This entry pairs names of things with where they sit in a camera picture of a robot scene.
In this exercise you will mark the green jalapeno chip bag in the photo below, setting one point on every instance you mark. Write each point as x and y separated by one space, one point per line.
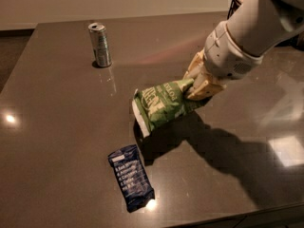
160 104

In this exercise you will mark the silver green drink can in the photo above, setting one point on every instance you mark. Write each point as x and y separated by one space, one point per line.
97 32

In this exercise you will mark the blue rxbar blueberry wrapper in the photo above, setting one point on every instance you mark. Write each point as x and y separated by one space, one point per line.
131 177

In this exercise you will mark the black wire basket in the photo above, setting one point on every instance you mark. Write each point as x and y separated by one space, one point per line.
235 4

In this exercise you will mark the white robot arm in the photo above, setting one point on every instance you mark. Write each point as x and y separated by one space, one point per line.
238 44

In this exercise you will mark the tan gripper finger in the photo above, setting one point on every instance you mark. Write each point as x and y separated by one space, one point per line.
196 68
205 85

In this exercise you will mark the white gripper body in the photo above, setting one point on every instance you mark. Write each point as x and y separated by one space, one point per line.
226 57

